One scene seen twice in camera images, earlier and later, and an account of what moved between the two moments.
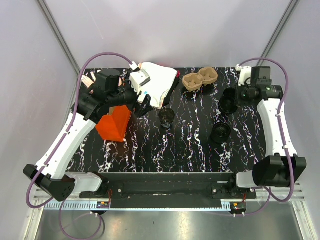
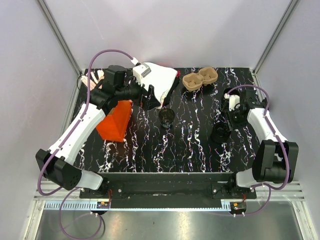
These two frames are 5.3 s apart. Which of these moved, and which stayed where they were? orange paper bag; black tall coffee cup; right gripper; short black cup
Moved: right gripper
Stayed: black tall coffee cup; short black cup; orange paper bag
